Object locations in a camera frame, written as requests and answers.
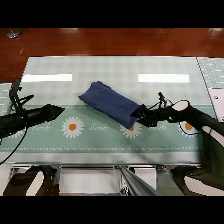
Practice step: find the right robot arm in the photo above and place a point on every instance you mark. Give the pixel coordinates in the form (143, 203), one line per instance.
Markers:
(200, 120)

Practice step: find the blue garment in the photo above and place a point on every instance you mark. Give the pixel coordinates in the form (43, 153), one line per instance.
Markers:
(110, 101)

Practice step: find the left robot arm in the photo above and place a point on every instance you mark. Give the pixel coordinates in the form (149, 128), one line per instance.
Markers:
(13, 123)

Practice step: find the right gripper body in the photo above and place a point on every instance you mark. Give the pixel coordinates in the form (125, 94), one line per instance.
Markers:
(150, 116)

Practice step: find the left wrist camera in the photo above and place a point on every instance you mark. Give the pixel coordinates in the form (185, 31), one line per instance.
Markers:
(16, 96)

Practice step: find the silver frame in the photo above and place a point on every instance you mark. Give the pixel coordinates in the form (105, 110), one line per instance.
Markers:
(136, 186)

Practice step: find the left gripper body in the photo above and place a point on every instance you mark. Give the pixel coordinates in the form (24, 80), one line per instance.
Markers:
(45, 113)

